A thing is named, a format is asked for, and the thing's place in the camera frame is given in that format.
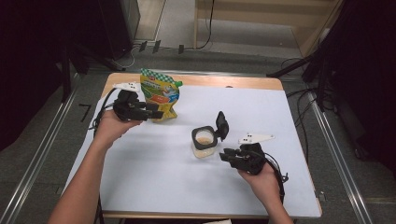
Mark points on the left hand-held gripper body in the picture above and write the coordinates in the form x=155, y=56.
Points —
x=129, y=105

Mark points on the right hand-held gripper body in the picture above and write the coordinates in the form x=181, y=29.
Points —
x=252, y=155

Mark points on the yellow green printed pouch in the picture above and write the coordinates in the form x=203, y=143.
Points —
x=158, y=93

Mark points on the clear jar with black lid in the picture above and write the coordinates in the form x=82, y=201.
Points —
x=221, y=124

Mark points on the person's left hand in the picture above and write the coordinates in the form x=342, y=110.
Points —
x=110, y=126

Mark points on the person's right hand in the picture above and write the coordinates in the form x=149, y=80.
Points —
x=263, y=182

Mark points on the black floor tape strip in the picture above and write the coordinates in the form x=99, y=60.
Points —
x=156, y=46
x=142, y=46
x=181, y=48

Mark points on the black cabinet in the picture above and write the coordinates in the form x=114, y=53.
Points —
x=115, y=28

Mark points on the black tripod stand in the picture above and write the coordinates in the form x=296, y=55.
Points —
x=299, y=67

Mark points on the black curtain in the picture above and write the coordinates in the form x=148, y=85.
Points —
x=367, y=77
x=31, y=62

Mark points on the metal floor rail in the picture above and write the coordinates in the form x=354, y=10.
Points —
x=37, y=161
x=339, y=161

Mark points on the light wooden frame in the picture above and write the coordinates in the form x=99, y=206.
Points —
x=196, y=25

